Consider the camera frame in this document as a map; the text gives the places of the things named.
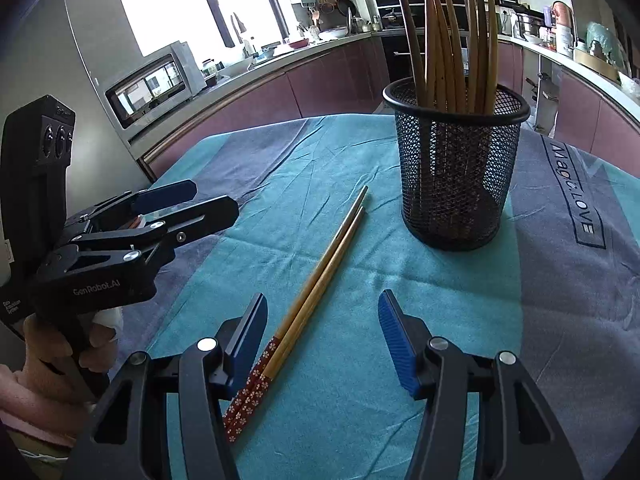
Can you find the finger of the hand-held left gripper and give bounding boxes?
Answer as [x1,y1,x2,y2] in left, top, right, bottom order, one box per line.
[50,197,240,281]
[62,179,197,233]

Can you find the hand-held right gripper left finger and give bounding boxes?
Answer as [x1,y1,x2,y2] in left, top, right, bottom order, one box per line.
[62,292,269,480]

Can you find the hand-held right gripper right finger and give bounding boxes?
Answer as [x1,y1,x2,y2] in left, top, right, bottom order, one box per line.
[377,289,586,480]

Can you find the wooden chopstick red floral end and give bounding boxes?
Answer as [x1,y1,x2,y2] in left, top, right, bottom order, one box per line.
[227,206,367,445]
[221,185,370,428]

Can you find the black mesh holder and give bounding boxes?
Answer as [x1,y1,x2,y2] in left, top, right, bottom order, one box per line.
[382,77,531,252]

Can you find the bunch of wooden chopsticks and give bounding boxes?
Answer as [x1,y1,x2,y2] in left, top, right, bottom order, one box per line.
[389,0,501,233]

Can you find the person's left forearm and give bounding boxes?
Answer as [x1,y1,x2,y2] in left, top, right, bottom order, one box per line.
[0,362,93,456]

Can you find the person's left hand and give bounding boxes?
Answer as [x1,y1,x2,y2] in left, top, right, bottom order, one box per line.
[22,309,123,403]

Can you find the teal and grey tablecloth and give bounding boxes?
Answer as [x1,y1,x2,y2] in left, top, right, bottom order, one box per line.
[107,112,640,480]

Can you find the silver microwave oven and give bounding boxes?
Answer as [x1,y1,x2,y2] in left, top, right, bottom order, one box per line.
[104,41,207,131]

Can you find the purple kitchen cabinets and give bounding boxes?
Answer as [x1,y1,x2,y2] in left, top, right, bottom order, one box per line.
[497,40,640,178]
[137,35,396,176]

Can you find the kitchen window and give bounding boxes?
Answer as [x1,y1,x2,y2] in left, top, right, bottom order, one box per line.
[112,0,288,58]

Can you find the black built-in oven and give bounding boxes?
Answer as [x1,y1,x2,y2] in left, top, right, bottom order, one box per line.
[381,30,471,81]

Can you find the white canister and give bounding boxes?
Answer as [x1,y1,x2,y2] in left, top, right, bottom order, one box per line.
[555,25,575,57]

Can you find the pale green plastic bag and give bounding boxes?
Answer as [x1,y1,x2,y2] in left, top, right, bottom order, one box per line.
[586,21,628,68]

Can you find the pink kettle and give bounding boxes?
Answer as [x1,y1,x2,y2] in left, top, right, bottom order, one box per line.
[551,1,575,28]

